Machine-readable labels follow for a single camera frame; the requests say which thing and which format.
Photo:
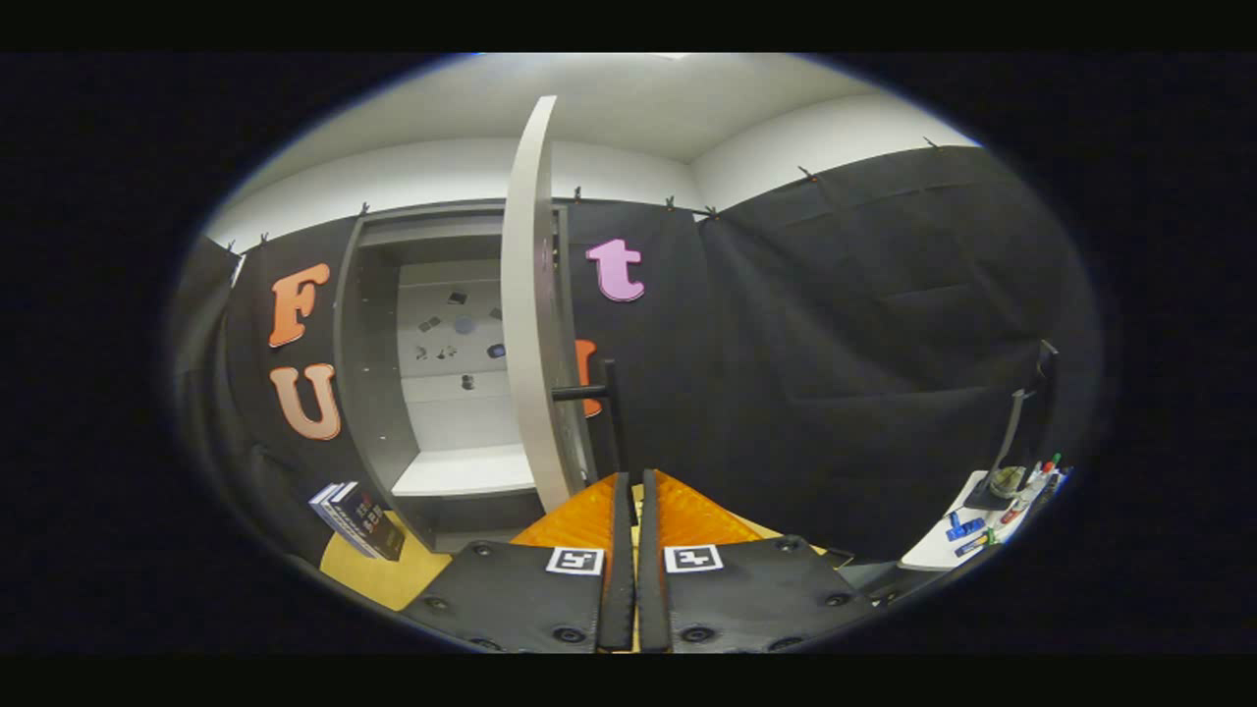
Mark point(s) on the pale round jar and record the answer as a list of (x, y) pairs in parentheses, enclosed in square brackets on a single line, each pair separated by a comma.
[(1008, 481)]

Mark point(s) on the dark blue covered book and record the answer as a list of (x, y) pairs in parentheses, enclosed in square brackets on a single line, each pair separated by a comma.
[(378, 525)]

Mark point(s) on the white side table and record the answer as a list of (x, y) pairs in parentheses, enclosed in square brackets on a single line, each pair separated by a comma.
[(933, 550)]

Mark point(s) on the black backdrop cloth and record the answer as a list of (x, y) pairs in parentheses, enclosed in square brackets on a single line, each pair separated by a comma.
[(835, 344)]

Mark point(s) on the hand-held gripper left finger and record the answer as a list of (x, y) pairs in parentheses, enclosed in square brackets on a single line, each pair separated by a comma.
[(619, 589)]

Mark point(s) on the grey cabinet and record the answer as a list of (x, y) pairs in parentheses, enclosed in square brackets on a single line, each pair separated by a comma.
[(373, 373)]

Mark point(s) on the black stand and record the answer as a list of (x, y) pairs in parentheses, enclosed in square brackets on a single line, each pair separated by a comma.
[(1011, 432)]

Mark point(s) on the small blue item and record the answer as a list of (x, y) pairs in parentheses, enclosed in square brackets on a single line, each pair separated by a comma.
[(965, 527)]

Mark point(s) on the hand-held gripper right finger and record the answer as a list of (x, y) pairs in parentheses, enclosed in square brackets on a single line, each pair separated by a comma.
[(653, 599)]

